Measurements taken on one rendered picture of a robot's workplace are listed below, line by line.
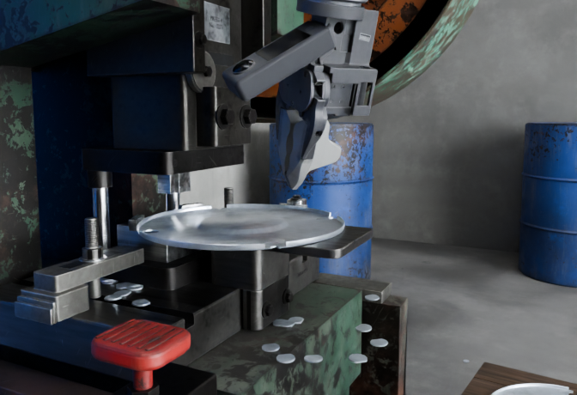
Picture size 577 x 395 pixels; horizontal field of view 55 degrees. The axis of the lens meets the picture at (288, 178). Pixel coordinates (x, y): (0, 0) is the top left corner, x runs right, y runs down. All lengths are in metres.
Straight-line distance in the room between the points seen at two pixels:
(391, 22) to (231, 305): 0.58
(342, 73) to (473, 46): 3.46
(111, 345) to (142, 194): 0.63
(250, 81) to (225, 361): 0.34
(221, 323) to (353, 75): 0.35
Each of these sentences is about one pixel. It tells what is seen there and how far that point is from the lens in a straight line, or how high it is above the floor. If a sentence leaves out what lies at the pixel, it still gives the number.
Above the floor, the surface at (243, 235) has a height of 0.78.
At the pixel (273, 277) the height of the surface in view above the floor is 0.71.
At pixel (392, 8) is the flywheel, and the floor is 1.13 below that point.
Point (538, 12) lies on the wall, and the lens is 4.02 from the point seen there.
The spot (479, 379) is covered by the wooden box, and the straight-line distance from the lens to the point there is 1.38.
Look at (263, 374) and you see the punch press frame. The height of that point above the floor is 0.65.
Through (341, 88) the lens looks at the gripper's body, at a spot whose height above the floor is 0.97.
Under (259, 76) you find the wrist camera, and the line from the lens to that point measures 0.56.
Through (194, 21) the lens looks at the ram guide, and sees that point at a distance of 0.71.
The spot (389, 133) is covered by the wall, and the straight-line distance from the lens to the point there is 4.14.
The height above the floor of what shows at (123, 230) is 0.77.
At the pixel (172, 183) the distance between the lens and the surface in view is 0.83.
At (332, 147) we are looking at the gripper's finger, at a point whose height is 0.90.
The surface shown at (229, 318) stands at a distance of 0.75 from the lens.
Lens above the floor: 0.94
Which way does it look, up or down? 7 degrees down
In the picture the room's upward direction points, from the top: straight up
